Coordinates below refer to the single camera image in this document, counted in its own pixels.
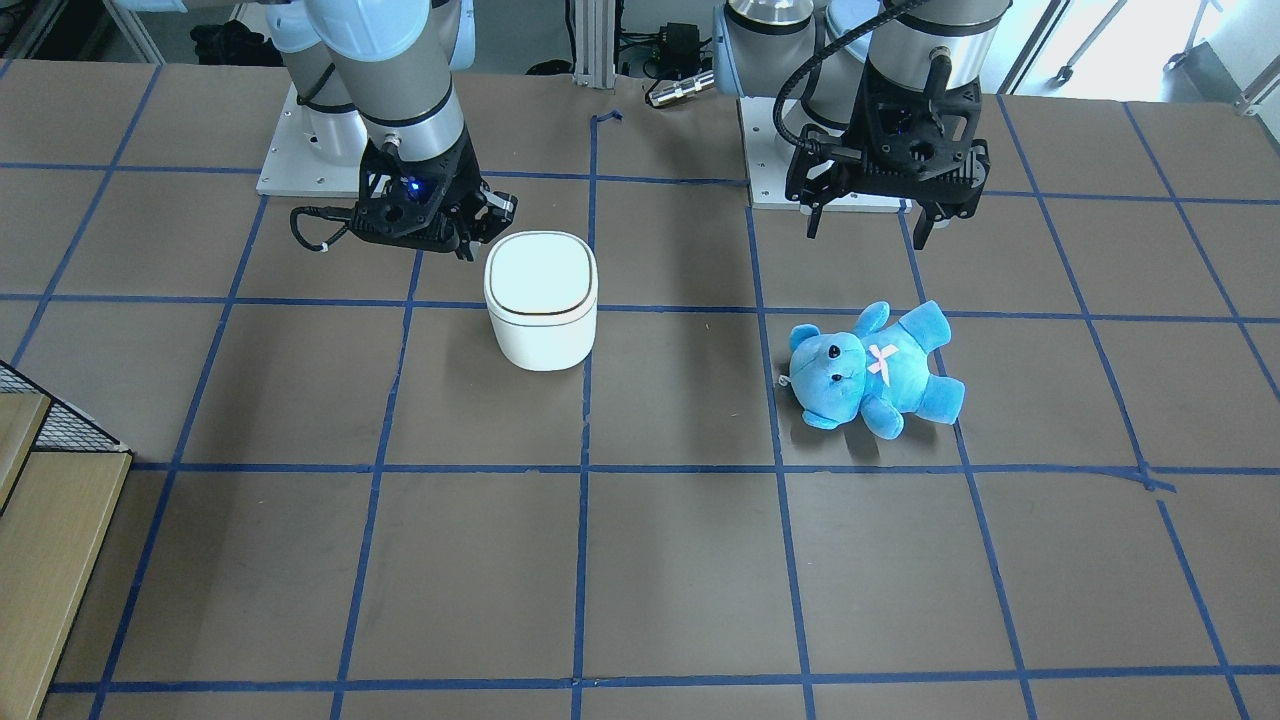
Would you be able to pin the aluminium frame post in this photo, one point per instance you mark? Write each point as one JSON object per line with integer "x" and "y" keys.
{"x": 594, "y": 26}

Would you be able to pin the white trash can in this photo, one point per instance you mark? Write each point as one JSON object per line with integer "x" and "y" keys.
{"x": 541, "y": 289}

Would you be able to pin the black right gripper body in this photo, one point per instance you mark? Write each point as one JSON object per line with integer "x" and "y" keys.
{"x": 463, "y": 178}

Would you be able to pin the black power adapter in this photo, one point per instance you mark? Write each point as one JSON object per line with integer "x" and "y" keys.
{"x": 678, "y": 43}

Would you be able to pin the wooden shelf with mesh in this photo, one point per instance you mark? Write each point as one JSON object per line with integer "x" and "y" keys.
{"x": 62, "y": 477}

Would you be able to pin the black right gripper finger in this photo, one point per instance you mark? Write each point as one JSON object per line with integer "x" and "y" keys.
{"x": 466, "y": 241}
{"x": 498, "y": 212}

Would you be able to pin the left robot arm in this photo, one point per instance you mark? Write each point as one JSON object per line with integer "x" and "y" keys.
{"x": 810, "y": 57}

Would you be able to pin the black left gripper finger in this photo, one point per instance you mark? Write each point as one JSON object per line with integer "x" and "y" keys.
{"x": 930, "y": 217}
{"x": 814, "y": 210}

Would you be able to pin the blue teddy bear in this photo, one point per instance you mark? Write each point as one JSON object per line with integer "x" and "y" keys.
{"x": 878, "y": 371}

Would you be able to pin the silver metal cylinder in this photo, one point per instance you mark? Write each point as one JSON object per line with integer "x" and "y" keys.
{"x": 667, "y": 93}

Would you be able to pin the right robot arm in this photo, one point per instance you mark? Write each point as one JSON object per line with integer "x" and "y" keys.
{"x": 374, "y": 80}

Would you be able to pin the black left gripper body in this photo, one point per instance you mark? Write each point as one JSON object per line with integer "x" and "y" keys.
{"x": 822, "y": 172}

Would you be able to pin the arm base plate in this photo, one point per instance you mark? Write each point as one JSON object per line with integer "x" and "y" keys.
{"x": 768, "y": 157}
{"x": 313, "y": 155}

